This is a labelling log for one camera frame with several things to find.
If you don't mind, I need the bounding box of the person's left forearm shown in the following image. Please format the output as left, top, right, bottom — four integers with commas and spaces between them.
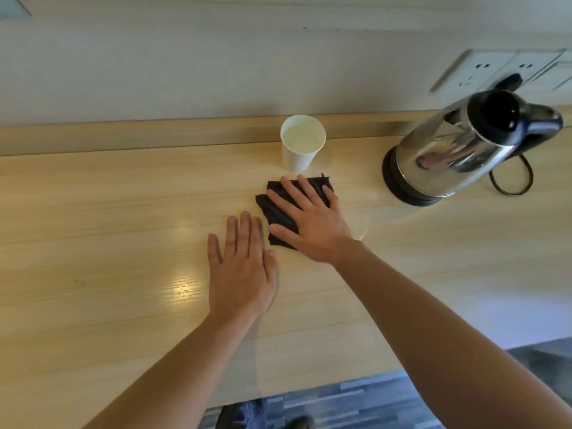
84, 308, 261, 429

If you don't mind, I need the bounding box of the white wall switch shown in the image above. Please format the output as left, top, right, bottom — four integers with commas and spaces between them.
518, 61, 572, 93

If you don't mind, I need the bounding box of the person's right hand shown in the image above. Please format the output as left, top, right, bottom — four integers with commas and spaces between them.
266, 175, 363, 267

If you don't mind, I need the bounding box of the black kettle base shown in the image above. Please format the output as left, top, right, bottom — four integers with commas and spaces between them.
382, 145, 444, 207

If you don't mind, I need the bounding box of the dark cloth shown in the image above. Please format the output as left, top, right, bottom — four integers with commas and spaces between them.
255, 173, 335, 251

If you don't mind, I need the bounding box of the black power cord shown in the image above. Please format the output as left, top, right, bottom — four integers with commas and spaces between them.
489, 153, 534, 197

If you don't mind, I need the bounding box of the black power plug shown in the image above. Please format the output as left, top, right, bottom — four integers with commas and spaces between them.
493, 73, 524, 92

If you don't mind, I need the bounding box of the person's right forearm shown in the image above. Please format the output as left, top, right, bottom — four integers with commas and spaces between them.
333, 239, 572, 429

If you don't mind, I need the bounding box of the white wall socket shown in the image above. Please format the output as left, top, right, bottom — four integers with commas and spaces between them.
480, 49, 566, 92
429, 49, 517, 94

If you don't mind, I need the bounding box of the stainless steel electric kettle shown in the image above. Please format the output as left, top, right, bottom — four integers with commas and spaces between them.
393, 89, 564, 199

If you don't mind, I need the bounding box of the person's blue jeans leg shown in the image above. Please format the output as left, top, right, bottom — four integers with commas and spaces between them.
215, 397, 270, 429

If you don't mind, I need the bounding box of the person's left hand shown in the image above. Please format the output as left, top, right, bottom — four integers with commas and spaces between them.
207, 211, 279, 325

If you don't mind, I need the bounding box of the white paper cup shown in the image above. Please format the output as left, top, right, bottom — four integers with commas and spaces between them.
280, 114, 327, 174

